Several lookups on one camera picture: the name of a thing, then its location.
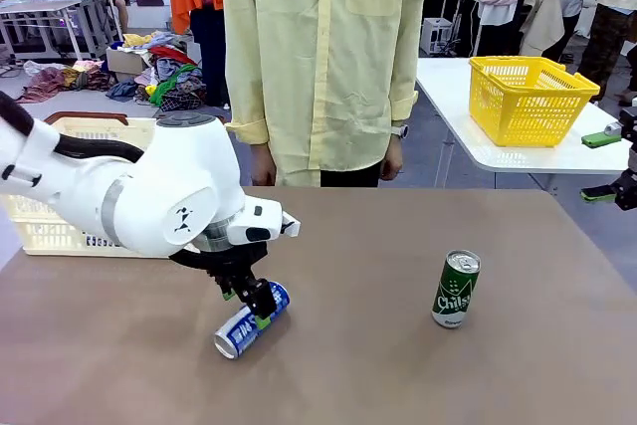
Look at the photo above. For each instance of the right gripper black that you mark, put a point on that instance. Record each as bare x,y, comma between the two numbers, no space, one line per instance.
633,158

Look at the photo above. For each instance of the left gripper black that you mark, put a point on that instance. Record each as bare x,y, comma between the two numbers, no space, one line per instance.
236,276

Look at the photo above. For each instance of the green drink can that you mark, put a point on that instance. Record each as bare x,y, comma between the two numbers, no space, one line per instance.
455,290

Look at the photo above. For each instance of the person's right forearm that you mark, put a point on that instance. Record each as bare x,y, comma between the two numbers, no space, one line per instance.
246,96

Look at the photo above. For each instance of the person's left forearm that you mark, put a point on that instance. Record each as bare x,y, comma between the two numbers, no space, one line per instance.
405,91

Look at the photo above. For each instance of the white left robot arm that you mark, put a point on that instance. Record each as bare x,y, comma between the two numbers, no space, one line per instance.
164,186

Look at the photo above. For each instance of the yellow plastic basket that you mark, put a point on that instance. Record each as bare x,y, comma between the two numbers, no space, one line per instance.
522,116

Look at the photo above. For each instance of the person's right hand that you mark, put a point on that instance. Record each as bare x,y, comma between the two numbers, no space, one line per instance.
264,166

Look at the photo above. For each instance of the person's left hand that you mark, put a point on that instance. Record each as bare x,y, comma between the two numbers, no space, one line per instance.
392,158

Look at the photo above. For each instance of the white side table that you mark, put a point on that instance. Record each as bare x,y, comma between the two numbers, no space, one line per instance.
547,156

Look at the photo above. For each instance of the beige coat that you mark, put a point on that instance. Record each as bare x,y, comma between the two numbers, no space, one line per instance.
545,17

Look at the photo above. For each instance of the black trousers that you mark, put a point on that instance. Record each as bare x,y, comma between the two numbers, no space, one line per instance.
348,176

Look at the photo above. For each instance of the white wristwatch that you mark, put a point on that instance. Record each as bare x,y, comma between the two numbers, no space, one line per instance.
400,131

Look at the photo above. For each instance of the white computer case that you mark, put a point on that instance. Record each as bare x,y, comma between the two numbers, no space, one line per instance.
438,37

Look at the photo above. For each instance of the checked dark fabric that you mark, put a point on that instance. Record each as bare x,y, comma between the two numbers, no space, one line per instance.
181,99

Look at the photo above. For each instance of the green cloth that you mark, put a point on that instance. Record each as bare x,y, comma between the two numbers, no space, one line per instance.
179,71

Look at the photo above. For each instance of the mixed clothes pile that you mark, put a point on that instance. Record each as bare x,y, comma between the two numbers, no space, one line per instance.
164,74

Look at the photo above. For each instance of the dark hanging trousers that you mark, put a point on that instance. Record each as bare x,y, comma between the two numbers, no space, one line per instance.
211,57

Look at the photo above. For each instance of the person in yellow shirt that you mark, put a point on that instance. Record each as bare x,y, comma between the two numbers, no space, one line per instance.
323,47

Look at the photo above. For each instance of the cardboard box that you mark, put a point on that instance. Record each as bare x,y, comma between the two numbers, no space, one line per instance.
124,62

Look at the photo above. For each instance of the brownish fabric pile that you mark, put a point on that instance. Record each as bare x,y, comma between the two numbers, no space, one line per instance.
55,79

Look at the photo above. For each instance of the grey work table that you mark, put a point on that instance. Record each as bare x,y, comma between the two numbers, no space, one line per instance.
45,7

